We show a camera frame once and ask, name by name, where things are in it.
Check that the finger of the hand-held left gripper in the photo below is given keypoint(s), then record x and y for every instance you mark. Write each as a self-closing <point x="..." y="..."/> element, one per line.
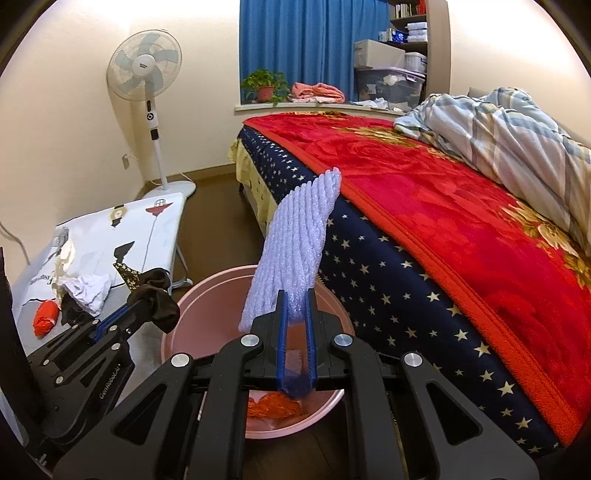
<point x="111" y="326"/>
<point x="136" y="303"/>

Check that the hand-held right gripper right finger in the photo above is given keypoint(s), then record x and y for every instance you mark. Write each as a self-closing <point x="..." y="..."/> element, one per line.
<point x="310" y="341"/>

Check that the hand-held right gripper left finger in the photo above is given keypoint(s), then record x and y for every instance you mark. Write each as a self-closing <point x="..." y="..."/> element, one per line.
<point x="282" y="341"/>

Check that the dark brown cloth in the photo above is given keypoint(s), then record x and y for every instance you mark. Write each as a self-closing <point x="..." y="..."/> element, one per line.
<point x="71" y="311"/>
<point x="159" y="300"/>

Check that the black foil wrapper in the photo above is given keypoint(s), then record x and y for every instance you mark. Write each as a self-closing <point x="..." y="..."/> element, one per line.
<point x="127" y="275"/>

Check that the white paper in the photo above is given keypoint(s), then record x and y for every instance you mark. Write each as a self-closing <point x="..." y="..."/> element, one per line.
<point x="90" y="290"/>

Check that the red orange plastic wrapper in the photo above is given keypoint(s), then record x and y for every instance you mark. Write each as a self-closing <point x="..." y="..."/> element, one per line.
<point x="46" y="319"/>

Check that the pink plastic bin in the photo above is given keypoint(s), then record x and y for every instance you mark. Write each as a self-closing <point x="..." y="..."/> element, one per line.
<point x="217" y="304"/>

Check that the purple foam wrap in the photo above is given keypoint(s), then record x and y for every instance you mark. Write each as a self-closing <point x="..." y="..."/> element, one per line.
<point x="295" y="240"/>

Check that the ironing board with printed cover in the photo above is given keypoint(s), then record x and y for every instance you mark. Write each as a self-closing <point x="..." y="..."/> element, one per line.
<point x="138" y="226"/>

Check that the yellow bed skirt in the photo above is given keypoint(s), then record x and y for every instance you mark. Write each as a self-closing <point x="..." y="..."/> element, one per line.
<point x="251" y="184"/>

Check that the white standing fan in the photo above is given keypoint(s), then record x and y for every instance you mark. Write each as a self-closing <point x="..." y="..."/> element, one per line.
<point x="145" y="64"/>

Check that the pink folded clothes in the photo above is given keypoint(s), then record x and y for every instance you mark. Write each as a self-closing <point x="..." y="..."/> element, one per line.
<point x="318" y="92"/>

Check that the potted green plant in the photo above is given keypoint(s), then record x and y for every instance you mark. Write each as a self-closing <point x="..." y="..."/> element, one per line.
<point x="264" y="87"/>

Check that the clear storage box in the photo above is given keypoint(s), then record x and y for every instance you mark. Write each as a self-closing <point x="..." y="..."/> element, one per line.
<point x="388" y="85"/>

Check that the blue striped quilt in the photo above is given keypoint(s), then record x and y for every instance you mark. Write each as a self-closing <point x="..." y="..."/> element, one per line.
<point x="498" y="134"/>

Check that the grey cardboard box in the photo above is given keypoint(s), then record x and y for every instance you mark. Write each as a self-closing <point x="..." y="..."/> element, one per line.
<point x="378" y="54"/>

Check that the small white storage box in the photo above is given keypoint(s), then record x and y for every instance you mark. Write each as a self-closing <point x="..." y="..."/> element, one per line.
<point x="415" y="62"/>

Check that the grey headboard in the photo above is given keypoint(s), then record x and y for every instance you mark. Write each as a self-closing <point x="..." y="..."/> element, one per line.
<point x="478" y="93"/>

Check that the blue curtain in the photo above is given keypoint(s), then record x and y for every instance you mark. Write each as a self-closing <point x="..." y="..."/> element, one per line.
<point x="309" y="41"/>

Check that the blue white packets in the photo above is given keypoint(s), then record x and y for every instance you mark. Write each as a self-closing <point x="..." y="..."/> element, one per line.
<point x="392" y="36"/>

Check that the wooden bookshelf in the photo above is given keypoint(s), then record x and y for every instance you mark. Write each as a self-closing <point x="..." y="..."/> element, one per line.
<point x="438" y="46"/>

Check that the stack of white containers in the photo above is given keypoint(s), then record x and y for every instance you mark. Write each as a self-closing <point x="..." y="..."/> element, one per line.
<point x="417" y="31"/>

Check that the row of books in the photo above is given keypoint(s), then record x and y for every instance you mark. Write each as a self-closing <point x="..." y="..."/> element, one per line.
<point x="408" y="9"/>

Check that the grey table frame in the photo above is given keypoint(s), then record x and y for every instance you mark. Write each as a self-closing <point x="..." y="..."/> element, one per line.
<point x="183" y="265"/>

